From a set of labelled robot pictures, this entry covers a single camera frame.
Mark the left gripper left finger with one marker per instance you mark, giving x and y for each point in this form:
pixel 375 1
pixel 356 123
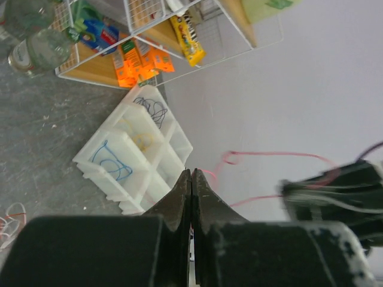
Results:
pixel 172 252

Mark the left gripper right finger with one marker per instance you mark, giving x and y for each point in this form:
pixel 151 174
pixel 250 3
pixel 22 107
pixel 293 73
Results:
pixel 207 209

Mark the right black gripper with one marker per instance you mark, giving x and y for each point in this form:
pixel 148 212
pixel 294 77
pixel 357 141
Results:
pixel 351 194

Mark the white compartment tray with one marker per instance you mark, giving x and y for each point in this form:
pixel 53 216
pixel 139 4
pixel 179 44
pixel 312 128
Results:
pixel 137 154

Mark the yellow candy bag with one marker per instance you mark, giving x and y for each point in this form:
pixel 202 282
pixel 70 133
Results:
pixel 187 38

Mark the orange snack boxes stack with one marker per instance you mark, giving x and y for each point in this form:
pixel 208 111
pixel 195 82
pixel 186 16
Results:
pixel 136 63

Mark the blue sponge package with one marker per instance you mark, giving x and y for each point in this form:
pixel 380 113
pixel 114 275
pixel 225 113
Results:
pixel 96 30

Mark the front clear glass bottle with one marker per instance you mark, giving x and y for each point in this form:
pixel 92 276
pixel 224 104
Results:
pixel 43 51

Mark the clear glass bottle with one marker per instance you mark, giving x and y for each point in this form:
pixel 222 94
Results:
pixel 43 51
pixel 19 19

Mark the rear clear glass bottle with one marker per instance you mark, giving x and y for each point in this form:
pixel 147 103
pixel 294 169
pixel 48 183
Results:
pixel 19 19

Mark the white wire shelf rack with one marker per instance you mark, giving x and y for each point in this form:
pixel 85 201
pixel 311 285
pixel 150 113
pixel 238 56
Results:
pixel 222 29

